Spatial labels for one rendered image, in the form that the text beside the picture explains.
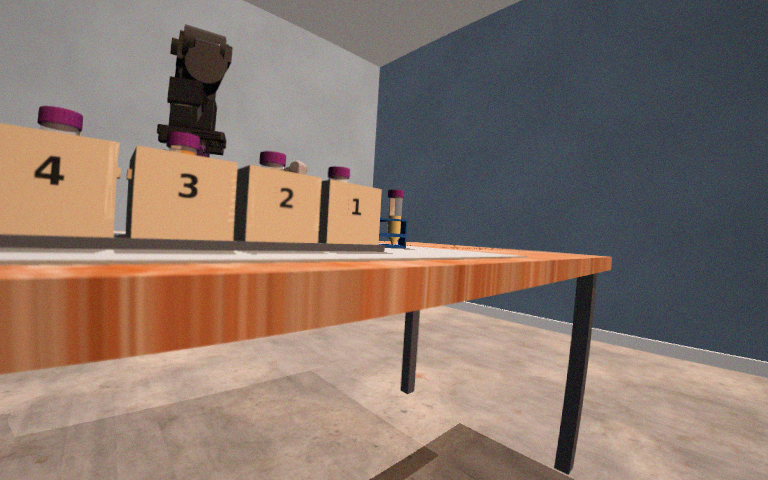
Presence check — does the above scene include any conical centrifuge tube with orange liquid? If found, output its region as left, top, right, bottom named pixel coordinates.
left=259, top=151, right=286, bottom=171

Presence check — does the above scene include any white sample tube with purple cap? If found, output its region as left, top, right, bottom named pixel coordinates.
left=37, top=106, right=83, bottom=136

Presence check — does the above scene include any white sample tube with magenta cap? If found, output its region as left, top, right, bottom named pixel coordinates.
left=328, top=166, right=350, bottom=183

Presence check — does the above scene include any plastic tube with dark red cap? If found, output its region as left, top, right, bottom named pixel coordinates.
left=387, top=190, right=404, bottom=245

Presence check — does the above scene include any graduated tube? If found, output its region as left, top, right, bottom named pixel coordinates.
left=166, top=132, right=200, bottom=156

